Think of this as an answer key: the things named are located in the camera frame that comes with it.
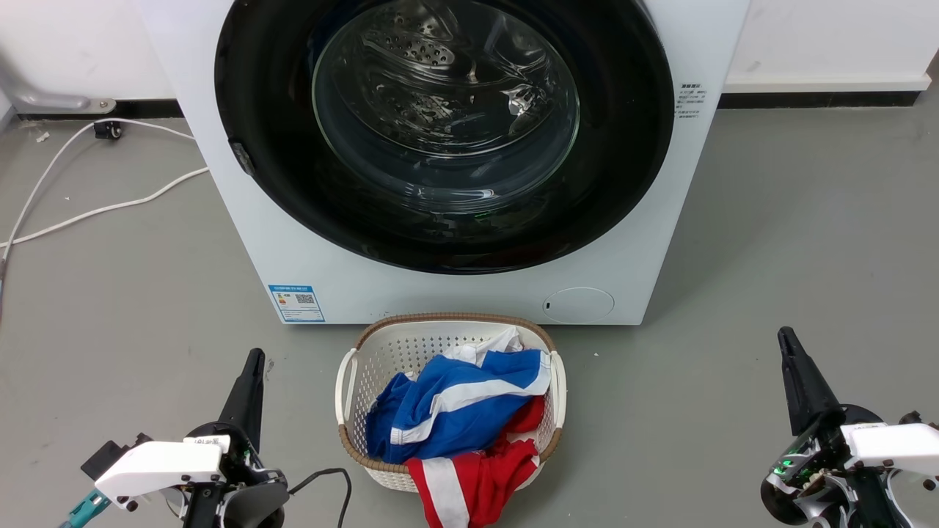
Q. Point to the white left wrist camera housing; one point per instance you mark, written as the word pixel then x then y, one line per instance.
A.
pixel 158 466

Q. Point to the blue energy label sticker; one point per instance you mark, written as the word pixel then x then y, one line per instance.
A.
pixel 296 303

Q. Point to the blue and white garment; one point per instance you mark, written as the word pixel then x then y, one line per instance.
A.
pixel 455 403

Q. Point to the white perforated laundry basket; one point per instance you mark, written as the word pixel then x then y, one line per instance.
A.
pixel 389 352

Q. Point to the round black glass washer door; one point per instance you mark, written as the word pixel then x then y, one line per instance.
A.
pixel 279 147

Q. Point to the red and white garment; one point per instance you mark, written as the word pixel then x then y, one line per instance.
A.
pixel 477 477

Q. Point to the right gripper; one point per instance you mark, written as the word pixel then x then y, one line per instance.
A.
pixel 814 484

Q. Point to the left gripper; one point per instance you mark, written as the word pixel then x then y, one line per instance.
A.
pixel 249 499

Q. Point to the white front-load washing machine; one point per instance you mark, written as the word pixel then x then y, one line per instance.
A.
pixel 660 220

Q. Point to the small black caster wheel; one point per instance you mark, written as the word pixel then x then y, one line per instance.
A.
pixel 108 130

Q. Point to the round white filter cover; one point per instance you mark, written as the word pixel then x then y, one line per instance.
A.
pixel 578 304

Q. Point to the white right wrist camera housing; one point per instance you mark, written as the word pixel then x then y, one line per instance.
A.
pixel 895 444

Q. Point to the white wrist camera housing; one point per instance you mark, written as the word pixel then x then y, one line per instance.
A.
pixel 895 444
pixel 158 466

